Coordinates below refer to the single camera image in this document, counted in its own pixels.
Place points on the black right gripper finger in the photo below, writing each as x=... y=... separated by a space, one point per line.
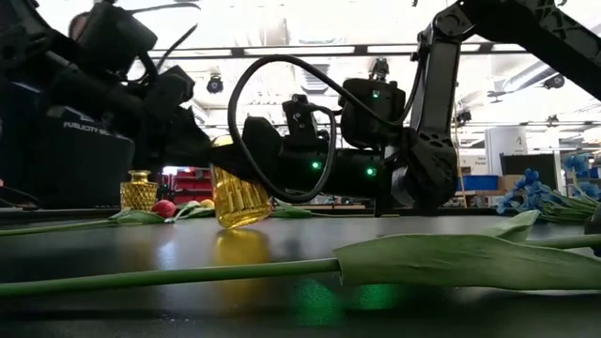
x=263 y=133
x=253 y=162

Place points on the red artificial tulip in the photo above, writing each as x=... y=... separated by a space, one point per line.
x=164 y=208

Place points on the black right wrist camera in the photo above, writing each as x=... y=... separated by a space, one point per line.
x=371 y=112

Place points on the yellow artificial tulip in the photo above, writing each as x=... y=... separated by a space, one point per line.
x=206 y=203

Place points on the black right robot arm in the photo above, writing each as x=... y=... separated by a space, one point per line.
x=434 y=117

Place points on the tall amber glass vase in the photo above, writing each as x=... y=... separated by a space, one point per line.
x=237 y=202

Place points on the blue artificial flower bunch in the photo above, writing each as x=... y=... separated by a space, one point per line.
x=533 y=180

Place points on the overhead light bar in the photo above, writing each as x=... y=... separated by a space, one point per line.
x=300 y=50

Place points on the small amber glass vase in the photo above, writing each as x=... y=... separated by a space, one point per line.
x=138 y=195

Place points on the cardboard box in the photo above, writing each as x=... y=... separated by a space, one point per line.
x=512 y=182

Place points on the person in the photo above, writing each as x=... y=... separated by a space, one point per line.
x=84 y=159

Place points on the red tool cabinet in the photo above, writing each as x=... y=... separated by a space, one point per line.
x=188 y=185

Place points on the long green tulip stem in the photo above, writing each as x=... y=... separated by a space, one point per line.
x=446 y=263

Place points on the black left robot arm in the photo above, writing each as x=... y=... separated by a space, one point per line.
x=56 y=80

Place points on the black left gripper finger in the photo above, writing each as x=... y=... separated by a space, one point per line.
x=188 y=141

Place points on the blue plastic bin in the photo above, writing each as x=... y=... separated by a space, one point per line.
x=479 y=182

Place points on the wide dark screen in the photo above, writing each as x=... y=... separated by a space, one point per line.
x=528 y=170

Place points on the black ceiling camera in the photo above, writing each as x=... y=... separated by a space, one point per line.
x=215 y=84
x=554 y=81
x=379 y=69
x=465 y=116

